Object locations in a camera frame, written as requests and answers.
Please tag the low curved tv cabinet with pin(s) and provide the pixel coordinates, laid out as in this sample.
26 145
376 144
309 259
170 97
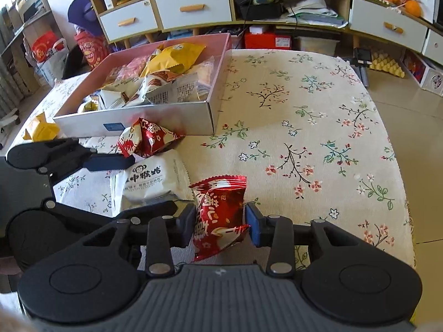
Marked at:
379 20

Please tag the red shoe box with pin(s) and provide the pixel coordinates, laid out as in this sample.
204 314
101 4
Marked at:
267 41

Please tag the pink cardboard box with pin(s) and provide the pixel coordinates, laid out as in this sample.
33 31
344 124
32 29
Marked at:
183 103

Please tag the orange fruit lower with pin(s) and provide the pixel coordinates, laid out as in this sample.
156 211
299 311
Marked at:
413 8

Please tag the red gift bag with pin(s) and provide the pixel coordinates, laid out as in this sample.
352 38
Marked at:
94 48

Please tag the wooden shelf cabinet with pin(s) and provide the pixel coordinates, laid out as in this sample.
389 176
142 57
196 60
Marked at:
121 20

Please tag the yellow waffle sandwich packet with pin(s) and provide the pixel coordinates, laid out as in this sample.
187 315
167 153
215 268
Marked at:
178 59

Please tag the black tripod camera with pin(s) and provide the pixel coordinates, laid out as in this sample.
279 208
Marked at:
360 62

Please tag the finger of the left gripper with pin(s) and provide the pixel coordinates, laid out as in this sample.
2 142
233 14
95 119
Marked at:
108 162

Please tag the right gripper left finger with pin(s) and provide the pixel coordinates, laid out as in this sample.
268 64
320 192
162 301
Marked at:
159 228

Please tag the yellow egg tray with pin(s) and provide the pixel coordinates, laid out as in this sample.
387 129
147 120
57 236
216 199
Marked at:
382 61

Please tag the silver small packet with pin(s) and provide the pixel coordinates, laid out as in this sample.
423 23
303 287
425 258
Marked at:
110 100

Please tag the black storage tray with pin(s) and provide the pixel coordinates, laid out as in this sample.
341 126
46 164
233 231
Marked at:
259 9

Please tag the pink nougat snack bar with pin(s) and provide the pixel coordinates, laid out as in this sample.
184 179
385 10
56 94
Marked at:
127 71

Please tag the white monkey cake packet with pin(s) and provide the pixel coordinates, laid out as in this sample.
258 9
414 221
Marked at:
159 178

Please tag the floral tablecloth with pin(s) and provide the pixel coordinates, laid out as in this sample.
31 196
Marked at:
305 132

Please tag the purple plush toy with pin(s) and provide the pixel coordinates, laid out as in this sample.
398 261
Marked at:
82 14

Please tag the white nut mix packet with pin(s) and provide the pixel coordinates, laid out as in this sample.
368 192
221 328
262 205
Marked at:
162 87

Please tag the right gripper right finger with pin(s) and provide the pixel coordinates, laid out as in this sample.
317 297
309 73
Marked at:
281 236

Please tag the white shopping bag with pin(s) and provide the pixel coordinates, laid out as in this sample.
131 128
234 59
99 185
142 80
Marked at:
50 53

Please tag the clear orange label packet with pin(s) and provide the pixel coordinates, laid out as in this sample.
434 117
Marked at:
202 75

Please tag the red candy packet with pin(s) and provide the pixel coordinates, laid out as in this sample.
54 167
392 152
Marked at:
219 222
145 138

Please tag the yellow salted cracker packet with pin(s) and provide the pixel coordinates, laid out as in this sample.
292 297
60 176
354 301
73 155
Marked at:
88 106

